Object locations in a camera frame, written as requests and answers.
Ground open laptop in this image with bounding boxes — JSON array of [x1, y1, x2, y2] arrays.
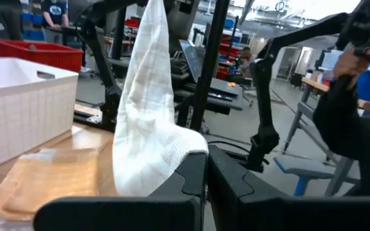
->
[[177, 38, 207, 85]]

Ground grey blue stool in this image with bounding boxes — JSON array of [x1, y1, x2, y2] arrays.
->
[[273, 153, 363, 197]]

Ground red black tool bag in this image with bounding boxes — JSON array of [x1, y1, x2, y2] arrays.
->
[[0, 38, 84, 73]]

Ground white perforated plastic basket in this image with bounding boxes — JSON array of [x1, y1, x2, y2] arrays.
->
[[0, 56, 80, 173]]

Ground wooden table with grey legs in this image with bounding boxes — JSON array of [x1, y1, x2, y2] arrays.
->
[[281, 76, 370, 163]]

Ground black aluminium table frame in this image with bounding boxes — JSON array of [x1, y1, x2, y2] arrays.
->
[[73, 107, 115, 132]]

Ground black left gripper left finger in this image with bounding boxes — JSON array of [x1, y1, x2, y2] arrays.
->
[[148, 151, 209, 197]]

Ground person's hand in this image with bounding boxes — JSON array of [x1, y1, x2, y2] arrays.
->
[[331, 47, 370, 80]]

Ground person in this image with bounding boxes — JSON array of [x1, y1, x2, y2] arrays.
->
[[39, 0, 71, 45], [234, 46, 258, 81], [0, 0, 24, 42], [312, 76, 370, 197]]

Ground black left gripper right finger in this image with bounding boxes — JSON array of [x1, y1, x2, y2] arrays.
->
[[207, 145, 289, 198]]

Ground black vertical pole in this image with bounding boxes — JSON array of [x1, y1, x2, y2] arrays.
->
[[188, 0, 231, 133]]

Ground yellow checked towel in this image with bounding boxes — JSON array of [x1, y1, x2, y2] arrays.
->
[[0, 147, 100, 223]]

